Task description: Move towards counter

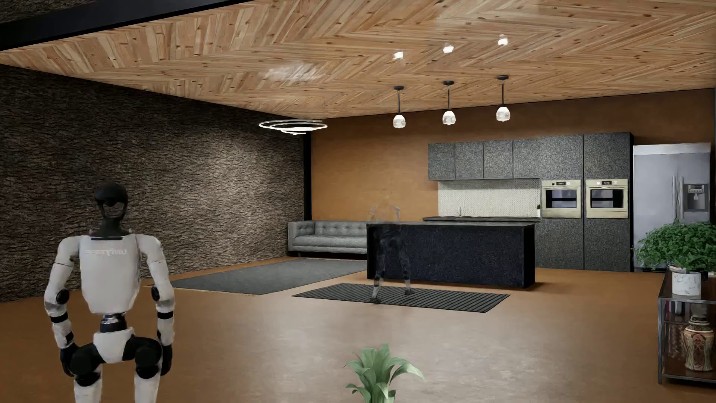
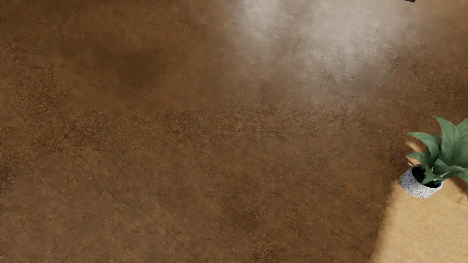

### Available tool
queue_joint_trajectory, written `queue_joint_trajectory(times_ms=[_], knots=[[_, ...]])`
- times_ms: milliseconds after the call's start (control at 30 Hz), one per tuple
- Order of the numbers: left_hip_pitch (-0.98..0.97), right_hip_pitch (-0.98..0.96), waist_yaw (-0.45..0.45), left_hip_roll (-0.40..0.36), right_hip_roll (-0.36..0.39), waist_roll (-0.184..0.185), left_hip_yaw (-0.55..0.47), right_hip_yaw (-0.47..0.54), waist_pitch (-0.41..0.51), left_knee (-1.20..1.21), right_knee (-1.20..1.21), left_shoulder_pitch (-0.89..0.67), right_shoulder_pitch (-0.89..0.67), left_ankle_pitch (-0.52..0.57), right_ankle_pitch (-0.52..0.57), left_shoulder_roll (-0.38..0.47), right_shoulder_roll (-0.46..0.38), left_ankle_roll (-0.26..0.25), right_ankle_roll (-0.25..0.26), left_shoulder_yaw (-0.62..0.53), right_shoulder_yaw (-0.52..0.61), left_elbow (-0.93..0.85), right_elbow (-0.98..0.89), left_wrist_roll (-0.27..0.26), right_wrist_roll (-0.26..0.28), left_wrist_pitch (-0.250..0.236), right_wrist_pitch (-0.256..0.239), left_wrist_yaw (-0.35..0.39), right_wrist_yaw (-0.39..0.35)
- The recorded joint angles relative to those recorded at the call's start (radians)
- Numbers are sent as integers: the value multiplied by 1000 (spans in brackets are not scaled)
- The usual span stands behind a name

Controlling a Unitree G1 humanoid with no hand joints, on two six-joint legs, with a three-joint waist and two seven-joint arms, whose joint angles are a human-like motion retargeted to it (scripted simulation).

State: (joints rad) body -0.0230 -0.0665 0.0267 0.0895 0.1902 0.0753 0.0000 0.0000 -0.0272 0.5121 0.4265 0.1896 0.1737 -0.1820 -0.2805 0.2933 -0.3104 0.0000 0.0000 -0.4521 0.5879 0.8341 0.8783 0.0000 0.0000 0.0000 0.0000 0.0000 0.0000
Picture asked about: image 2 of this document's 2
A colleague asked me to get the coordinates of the grey speckled plant pot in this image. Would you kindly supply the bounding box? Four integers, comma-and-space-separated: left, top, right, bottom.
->
400, 164, 444, 199

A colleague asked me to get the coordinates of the green leafy plant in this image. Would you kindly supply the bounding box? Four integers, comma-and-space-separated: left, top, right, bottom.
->
406, 116, 468, 186

